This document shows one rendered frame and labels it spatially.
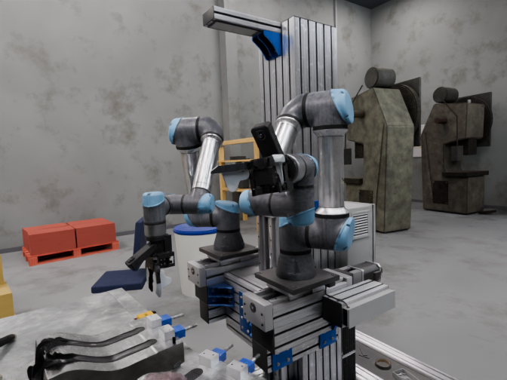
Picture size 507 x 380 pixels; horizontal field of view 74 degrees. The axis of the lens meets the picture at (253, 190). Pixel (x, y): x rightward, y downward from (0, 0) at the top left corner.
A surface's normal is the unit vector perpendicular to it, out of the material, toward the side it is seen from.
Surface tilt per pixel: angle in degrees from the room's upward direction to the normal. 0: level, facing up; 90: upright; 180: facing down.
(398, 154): 92
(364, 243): 90
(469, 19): 90
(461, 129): 90
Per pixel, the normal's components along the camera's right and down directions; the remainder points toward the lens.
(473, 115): 0.46, 0.09
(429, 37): -0.83, 0.08
